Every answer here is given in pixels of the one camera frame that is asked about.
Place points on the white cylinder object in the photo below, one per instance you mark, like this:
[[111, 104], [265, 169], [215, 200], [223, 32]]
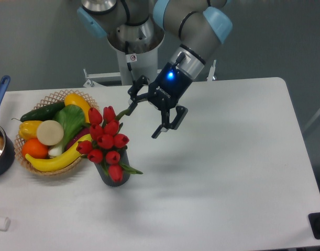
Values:
[[4, 223]]

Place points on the black device at edge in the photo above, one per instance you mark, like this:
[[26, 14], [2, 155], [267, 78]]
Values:
[[314, 219]]

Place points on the dark grey ribbed vase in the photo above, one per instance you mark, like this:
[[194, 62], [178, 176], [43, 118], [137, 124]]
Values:
[[111, 168]]

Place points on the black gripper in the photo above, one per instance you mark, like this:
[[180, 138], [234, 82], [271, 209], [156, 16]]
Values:
[[170, 87]]

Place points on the yellow banana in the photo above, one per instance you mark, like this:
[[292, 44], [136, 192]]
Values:
[[60, 162]]

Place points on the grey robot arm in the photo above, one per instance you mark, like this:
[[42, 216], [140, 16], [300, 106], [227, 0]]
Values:
[[161, 47]]

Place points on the blue handled saucepan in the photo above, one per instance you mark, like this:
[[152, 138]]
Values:
[[7, 153]]

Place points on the orange fruit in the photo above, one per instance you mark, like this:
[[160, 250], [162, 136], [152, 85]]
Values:
[[35, 148]]

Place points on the beige round disc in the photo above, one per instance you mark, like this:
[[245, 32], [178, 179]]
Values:
[[50, 132]]

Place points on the red tulip bouquet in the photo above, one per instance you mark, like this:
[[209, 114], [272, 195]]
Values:
[[105, 133]]

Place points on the purple eggplant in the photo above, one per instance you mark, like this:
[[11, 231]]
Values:
[[83, 132]]

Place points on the green bok choy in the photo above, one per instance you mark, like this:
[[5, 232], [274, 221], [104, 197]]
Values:
[[71, 117]]

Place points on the green cucumber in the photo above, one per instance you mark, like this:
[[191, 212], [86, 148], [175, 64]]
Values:
[[44, 113]]

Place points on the yellow squash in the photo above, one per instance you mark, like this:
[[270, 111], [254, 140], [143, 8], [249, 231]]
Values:
[[76, 99]]

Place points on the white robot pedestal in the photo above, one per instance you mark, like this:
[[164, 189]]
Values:
[[136, 59]]

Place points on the yellow bell pepper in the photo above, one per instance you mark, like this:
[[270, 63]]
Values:
[[28, 129]]

